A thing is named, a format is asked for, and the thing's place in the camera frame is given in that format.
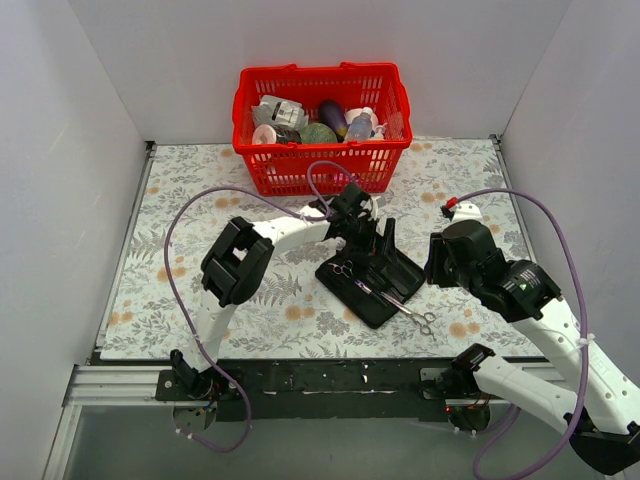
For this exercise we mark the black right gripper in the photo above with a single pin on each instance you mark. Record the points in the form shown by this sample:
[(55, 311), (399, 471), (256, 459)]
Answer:
[(435, 265)]

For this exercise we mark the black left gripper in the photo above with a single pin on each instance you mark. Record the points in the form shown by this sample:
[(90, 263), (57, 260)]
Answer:
[(370, 242)]

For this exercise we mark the silver thinning scissors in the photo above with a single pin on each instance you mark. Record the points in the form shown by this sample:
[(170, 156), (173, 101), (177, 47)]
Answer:
[(341, 280)]

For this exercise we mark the silver straight hair scissors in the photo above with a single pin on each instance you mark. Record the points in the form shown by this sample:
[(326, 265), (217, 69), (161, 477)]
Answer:
[(423, 320)]

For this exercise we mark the black zip tool case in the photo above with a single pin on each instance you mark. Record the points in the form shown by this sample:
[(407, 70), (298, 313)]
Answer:
[(385, 269)]

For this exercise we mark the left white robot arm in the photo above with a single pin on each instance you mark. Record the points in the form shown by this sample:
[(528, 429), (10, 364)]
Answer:
[(233, 269)]

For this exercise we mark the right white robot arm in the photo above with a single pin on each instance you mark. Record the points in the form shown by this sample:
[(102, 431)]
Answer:
[(599, 407)]

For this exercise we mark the white pump bottle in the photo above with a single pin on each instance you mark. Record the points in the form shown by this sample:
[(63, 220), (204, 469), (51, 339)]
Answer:
[(378, 133)]

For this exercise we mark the clear plastic bottle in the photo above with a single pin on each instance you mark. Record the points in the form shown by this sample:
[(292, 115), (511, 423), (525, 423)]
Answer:
[(360, 129)]

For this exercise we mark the red plastic shopping basket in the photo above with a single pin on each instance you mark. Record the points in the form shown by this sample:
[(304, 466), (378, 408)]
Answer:
[(280, 170)]

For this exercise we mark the green round melon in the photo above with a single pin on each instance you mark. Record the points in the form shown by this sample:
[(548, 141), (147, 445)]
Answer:
[(317, 133)]

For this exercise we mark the white bowl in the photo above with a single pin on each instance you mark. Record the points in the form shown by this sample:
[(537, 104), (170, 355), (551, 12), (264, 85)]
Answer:
[(351, 114)]

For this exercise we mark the purple eggplant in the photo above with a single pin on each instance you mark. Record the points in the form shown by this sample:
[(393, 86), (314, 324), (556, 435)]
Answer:
[(332, 115)]

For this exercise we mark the white paper cup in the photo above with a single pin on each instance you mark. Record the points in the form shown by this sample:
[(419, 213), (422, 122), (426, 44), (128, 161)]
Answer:
[(264, 134)]

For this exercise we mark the crumpled silver foil pouch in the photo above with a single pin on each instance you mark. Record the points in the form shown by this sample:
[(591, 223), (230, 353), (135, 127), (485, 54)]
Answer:
[(277, 111)]

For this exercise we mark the floral table mat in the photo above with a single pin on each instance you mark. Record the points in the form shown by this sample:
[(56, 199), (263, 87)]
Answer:
[(191, 191)]

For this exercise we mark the black table edge rail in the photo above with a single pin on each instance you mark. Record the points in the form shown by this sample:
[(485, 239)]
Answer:
[(329, 391)]

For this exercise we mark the aluminium frame rail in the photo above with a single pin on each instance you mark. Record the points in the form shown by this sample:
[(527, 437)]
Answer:
[(132, 383)]

